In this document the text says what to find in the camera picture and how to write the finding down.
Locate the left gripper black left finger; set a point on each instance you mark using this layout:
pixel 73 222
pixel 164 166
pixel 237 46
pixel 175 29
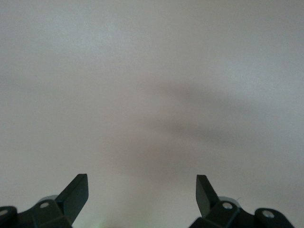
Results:
pixel 73 202

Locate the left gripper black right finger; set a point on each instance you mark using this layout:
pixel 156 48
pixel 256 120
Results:
pixel 205 202

